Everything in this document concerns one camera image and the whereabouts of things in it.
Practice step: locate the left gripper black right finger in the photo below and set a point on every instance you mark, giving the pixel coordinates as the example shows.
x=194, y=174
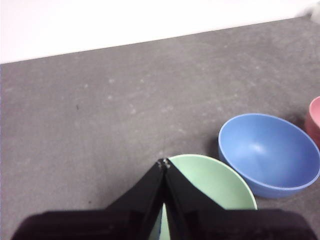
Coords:
x=200, y=222

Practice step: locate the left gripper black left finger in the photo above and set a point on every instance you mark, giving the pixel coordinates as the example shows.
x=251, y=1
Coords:
x=125, y=220

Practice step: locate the green bowl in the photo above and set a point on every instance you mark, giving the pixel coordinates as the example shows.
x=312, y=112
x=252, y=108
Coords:
x=212, y=182

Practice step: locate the red bowl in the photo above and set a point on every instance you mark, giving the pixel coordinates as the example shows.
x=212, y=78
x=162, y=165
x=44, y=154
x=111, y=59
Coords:
x=313, y=122

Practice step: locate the blue bowl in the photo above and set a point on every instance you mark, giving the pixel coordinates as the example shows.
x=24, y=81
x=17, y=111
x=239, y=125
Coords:
x=265, y=152

